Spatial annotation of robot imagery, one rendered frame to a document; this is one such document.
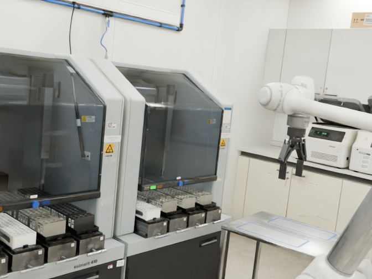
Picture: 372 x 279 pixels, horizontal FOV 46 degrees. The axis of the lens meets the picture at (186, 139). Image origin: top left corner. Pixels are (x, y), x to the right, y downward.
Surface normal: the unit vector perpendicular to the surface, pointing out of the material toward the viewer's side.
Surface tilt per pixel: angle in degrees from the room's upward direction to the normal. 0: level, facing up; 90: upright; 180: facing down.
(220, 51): 90
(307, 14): 90
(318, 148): 90
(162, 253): 90
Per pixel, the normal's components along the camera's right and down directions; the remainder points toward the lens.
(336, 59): -0.69, 0.03
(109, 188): 0.72, 0.16
